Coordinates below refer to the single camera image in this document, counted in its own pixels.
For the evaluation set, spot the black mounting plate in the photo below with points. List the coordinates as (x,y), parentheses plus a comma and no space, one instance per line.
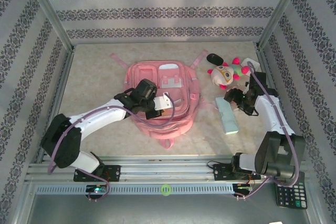
(113,172)
(221,172)

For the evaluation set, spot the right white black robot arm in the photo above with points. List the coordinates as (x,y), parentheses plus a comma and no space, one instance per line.
(270,113)

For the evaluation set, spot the green-lit controller board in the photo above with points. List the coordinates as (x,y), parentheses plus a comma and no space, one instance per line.
(97,189)
(242,187)

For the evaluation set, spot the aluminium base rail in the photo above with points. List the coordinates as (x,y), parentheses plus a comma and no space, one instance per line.
(162,171)

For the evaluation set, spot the light blue pencil case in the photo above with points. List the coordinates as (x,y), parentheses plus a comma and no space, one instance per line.
(228,119)

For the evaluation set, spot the black desk calculator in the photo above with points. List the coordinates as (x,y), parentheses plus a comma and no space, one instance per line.
(291,197)

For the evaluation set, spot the black computer mouse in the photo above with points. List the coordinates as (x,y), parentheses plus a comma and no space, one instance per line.
(214,57)

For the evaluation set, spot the aluminium frame post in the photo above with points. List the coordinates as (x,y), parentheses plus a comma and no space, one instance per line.
(47,11)
(282,9)

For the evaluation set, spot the pink backpack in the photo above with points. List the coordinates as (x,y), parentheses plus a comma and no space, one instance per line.
(168,127)

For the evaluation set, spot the white pink plush doll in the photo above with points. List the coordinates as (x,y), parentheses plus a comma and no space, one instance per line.
(223,75)

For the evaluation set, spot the white paper scrap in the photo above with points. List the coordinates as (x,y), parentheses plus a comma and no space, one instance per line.
(277,222)

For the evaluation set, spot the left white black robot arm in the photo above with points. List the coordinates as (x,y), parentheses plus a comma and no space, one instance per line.
(99,113)

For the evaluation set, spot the white square alarm clock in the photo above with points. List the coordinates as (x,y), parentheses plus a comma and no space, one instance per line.
(256,64)

